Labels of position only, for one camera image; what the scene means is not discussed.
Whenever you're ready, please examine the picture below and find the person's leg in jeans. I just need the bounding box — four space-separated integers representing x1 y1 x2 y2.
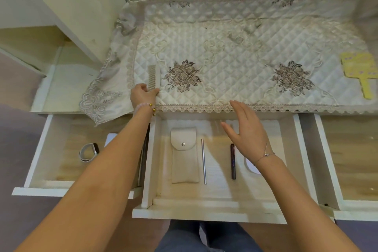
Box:
204 221 263 252
155 220 204 252

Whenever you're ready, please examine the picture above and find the black lipstick tube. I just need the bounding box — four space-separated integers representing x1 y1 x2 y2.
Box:
230 143 237 181

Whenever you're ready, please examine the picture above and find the person's right forearm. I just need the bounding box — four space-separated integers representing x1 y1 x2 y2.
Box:
255 156 362 252

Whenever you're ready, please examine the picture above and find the wide white drawer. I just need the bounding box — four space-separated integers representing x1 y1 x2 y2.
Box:
132 113 319 225

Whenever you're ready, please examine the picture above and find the person's right leg in jeans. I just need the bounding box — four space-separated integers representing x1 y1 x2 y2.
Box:
204 221 263 252

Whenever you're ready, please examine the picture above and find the thin silver chain bracelet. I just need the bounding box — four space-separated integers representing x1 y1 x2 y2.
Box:
253 142 277 166

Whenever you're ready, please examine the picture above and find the pink bead bracelet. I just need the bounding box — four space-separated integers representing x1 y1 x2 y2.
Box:
133 102 156 117

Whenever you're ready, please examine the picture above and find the small white drawer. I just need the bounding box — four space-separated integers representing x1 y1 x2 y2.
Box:
300 113 378 222
11 113 151 199

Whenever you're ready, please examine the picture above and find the white round compact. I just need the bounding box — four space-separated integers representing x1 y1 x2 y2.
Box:
243 156 263 176

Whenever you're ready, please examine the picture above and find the person's left hand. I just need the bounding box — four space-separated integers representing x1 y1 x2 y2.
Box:
130 83 160 111

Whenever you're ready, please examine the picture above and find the white comb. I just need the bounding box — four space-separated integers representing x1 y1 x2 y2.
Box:
147 64 161 93

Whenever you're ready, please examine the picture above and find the quilted lace table cloth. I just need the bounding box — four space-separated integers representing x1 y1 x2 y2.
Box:
79 0 378 127

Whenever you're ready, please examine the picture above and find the person's right hand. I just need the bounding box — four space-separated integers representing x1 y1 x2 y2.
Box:
220 100 277 167

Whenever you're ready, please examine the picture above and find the white power bank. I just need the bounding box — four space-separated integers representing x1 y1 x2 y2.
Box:
104 133 120 149

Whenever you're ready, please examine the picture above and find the cream dressing table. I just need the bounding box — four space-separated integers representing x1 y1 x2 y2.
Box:
0 0 378 119

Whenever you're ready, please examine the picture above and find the beige snap pouch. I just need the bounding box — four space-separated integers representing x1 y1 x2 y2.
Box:
170 127 201 184

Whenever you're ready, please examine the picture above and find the person's left leg in jeans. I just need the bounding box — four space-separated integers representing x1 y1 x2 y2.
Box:
155 220 204 252

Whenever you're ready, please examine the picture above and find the silver grey wristband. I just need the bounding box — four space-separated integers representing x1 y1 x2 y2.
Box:
79 143 100 163

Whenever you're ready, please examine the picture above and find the thin metal straw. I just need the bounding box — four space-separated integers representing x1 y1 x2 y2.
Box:
201 139 207 185

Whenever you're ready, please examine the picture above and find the yellow hand mirror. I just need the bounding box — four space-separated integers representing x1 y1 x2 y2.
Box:
340 52 378 100

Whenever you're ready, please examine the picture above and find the person's left forearm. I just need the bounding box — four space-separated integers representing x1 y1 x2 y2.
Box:
15 107 153 252

